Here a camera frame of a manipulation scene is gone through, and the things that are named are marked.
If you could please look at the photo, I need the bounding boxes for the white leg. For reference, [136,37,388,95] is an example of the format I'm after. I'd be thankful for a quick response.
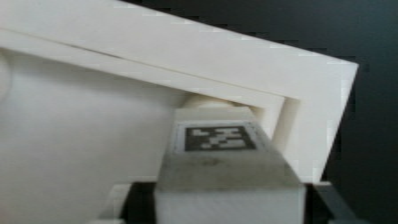
[154,96,305,224]

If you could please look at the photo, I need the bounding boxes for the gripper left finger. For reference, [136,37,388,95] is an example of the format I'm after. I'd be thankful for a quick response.
[86,182,156,224]

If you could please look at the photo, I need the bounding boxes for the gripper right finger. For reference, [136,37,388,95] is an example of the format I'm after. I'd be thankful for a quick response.
[303,182,371,224]

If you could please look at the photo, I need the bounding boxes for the white U-shaped fence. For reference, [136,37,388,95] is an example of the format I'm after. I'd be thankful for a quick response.
[0,0,356,182]

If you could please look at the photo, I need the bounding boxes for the white square tabletop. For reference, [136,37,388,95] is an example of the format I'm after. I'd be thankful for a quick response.
[0,49,271,224]

